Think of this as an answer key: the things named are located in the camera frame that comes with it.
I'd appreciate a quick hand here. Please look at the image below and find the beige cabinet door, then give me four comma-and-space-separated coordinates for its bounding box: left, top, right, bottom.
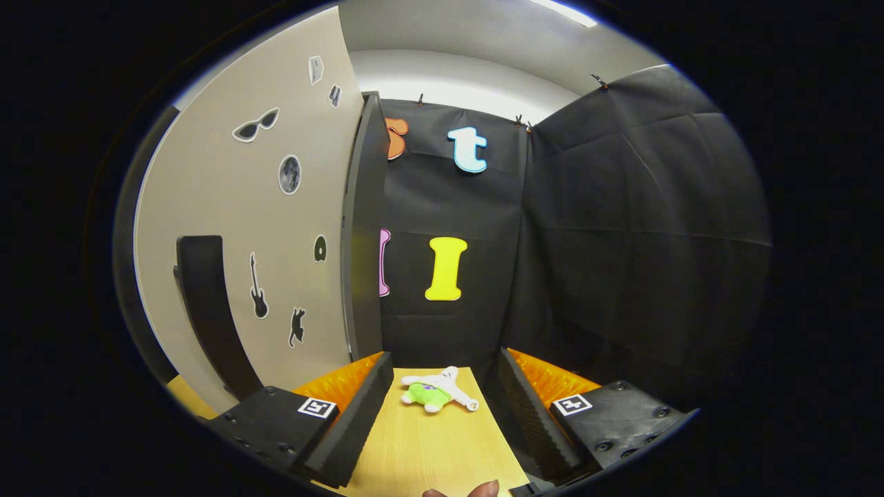
113, 6, 366, 416

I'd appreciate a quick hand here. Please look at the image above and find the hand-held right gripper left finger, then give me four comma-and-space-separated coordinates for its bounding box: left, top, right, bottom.
207, 351, 395, 489

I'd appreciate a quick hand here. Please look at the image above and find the long ceiling light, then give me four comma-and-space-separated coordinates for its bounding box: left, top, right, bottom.
530, 0, 599, 29

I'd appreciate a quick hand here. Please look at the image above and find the black backdrop cloth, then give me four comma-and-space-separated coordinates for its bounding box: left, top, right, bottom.
376, 64, 774, 409

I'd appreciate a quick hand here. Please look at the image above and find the green and white plush toy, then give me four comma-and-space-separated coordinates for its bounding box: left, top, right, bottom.
401, 366, 480, 414

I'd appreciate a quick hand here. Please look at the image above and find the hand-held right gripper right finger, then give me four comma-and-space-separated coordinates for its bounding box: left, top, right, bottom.
499, 347, 700, 485

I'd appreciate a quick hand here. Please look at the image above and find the black cabinet door handle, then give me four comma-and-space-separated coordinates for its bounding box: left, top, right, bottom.
173, 234, 265, 402

